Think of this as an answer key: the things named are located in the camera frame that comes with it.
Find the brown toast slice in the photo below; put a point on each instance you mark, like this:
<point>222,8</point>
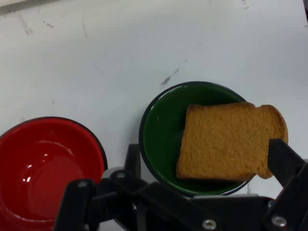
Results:
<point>223,142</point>

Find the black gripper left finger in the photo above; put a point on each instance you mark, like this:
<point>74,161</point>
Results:
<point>79,202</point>

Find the green enamel bowl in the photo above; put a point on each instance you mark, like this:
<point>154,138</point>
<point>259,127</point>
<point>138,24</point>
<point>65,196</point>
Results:
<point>161,134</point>

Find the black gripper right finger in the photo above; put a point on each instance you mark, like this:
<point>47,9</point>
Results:
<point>286,163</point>

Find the red enamel bowl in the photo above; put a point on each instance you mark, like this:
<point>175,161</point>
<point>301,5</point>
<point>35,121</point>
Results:
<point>48,168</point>

